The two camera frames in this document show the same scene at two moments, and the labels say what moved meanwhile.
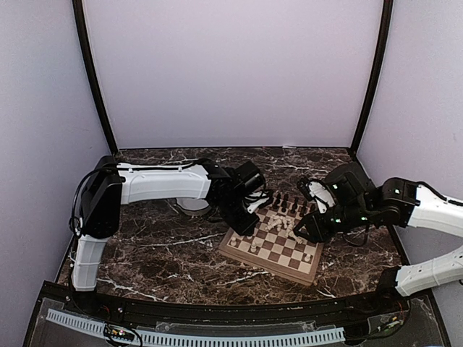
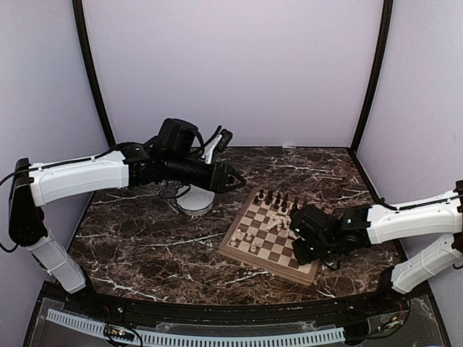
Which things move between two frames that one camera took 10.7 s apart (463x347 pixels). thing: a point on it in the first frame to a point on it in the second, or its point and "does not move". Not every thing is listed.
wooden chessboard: [274, 245] does not move
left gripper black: [247, 227] to [220, 186]
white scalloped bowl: [193, 207] does not move
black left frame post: [86, 52] does not move
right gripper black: [318, 231] to [302, 256]
